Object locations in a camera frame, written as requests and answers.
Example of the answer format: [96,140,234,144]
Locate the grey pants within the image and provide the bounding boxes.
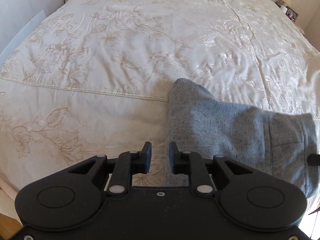
[164,78,320,198]

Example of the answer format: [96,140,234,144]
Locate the picture frame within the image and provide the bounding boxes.
[286,6,300,21]

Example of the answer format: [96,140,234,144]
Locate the cream embroidered bedspread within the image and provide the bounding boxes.
[0,0,320,215]

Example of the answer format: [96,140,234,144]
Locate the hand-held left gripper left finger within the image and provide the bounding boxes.
[67,141,152,196]

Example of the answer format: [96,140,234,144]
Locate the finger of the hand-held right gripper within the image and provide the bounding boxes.
[307,153,320,167]

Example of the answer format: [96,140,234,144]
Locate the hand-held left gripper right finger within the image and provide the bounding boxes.
[169,141,252,196]

